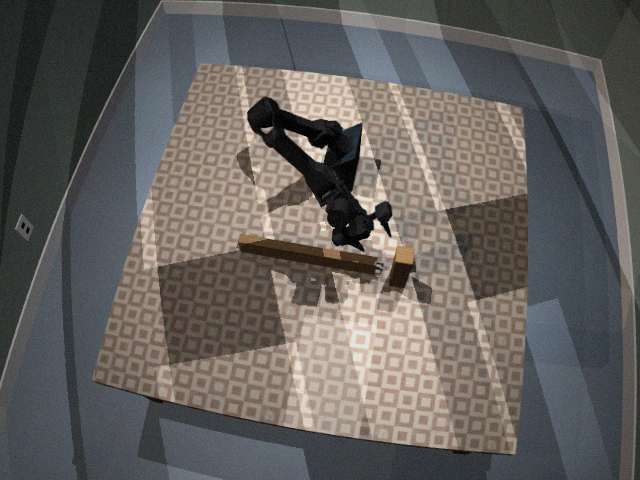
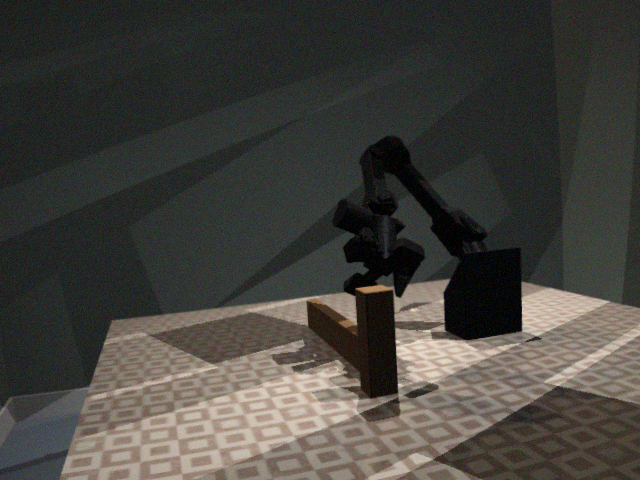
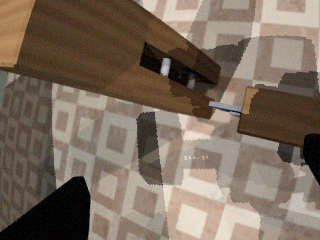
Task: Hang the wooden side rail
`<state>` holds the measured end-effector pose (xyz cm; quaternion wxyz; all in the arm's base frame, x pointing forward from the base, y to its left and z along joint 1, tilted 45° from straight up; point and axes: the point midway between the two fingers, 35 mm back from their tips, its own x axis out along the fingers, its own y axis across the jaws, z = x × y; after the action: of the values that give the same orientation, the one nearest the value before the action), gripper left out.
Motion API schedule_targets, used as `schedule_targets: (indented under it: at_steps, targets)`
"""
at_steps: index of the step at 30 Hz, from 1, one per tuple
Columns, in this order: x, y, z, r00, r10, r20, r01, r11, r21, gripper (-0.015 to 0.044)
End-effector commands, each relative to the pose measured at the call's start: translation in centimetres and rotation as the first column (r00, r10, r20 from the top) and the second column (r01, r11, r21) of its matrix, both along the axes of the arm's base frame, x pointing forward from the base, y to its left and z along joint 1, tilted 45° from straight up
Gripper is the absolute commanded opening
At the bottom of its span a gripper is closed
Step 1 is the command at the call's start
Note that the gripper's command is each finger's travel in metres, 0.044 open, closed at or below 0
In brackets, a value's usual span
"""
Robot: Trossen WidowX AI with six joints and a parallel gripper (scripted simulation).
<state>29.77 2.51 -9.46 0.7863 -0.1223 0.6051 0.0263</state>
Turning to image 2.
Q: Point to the brown wooden board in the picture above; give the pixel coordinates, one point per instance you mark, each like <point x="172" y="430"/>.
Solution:
<point x="340" y="333"/>

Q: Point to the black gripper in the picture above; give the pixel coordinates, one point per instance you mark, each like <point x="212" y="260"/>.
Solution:
<point x="401" y="257"/>

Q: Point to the dark brown wooden post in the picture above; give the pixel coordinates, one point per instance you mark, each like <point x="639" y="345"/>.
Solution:
<point x="376" y="338"/>

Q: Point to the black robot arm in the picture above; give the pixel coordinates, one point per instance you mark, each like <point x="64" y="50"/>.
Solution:
<point x="457" y="231"/>

